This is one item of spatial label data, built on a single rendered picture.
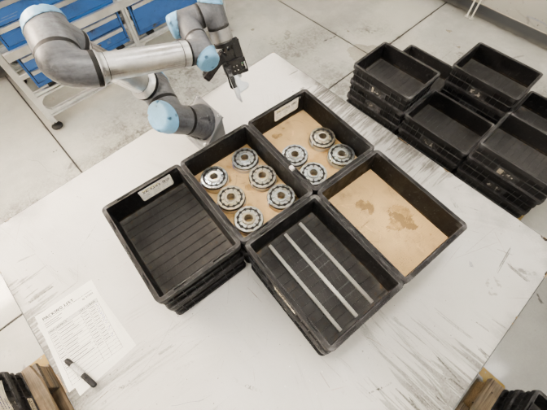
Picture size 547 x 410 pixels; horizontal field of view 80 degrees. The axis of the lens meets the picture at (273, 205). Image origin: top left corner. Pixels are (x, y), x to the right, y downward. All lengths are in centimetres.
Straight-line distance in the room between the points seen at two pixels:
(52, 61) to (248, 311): 93
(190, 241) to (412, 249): 76
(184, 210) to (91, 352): 56
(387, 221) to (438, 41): 253
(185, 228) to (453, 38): 303
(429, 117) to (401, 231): 115
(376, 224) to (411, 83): 123
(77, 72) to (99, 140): 177
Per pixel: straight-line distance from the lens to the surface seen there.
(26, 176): 287
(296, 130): 140
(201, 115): 139
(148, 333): 128
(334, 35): 338
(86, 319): 137
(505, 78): 253
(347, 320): 109
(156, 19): 301
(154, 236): 123
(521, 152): 216
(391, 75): 227
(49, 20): 113
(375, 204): 125
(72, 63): 104
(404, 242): 121
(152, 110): 134
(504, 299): 145
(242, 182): 126
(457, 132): 225
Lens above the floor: 189
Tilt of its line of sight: 62 degrees down
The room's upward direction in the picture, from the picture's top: 2 degrees counter-clockwise
